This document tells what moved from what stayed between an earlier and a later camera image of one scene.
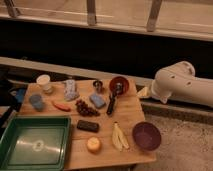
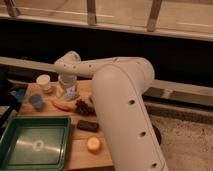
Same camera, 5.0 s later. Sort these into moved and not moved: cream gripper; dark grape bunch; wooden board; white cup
Moved: cream gripper
Not moved: white cup; dark grape bunch; wooden board
